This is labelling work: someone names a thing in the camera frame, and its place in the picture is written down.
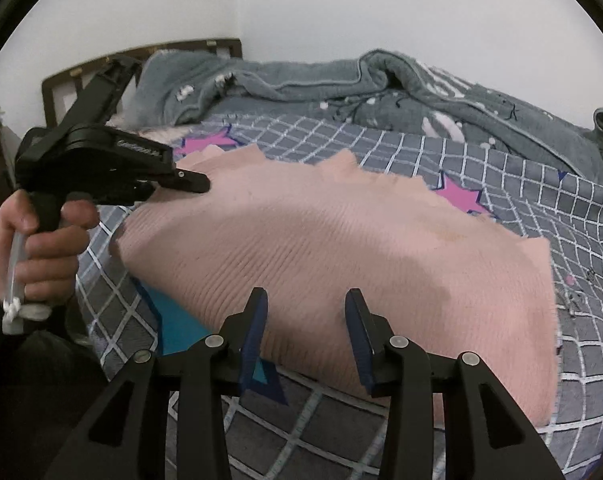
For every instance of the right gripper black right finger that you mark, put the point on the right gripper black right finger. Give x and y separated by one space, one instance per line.
487 435

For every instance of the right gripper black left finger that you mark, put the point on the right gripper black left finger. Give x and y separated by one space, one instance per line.
123 435

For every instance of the pink knit sweater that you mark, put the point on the pink knit sweater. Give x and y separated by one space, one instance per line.
449 281

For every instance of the person's left hand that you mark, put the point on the person's left hand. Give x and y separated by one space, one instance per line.
49 271

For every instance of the dark wooden headboard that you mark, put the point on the dark wooden headboard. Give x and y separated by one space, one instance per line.
79 75

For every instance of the grey checked quilt with stars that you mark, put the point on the grey checked quilt with stars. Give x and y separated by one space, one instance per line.
295 428

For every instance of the grey-green fleece blanket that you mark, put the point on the grey-green fleece blanket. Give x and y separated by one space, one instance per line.
380 90

